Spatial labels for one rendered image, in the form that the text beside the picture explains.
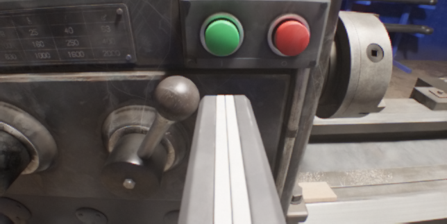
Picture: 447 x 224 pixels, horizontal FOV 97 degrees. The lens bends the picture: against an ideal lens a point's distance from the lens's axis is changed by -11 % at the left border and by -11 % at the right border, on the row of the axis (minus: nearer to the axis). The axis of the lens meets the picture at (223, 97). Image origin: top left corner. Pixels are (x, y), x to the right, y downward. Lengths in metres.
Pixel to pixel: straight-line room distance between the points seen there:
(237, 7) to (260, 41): 0.04
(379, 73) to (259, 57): 0.33
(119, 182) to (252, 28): 0.19
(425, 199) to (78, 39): 0.73
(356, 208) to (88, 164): 0.53
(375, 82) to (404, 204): 0.30
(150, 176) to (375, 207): 0.51
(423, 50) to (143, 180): 5.08
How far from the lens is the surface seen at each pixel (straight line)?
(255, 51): 0.20
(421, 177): 0.78
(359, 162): 0.90
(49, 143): 0.34
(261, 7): 0.19
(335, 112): 0.51
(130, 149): 0.24
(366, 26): 0.51
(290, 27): 0.18
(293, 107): 0.25
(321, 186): 0.59
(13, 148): 0.34
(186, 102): 0.15
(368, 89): 0.49
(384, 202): 0.63
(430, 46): 5.22
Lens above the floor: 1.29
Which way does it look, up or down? 31 degrees down
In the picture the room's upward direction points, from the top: straight up
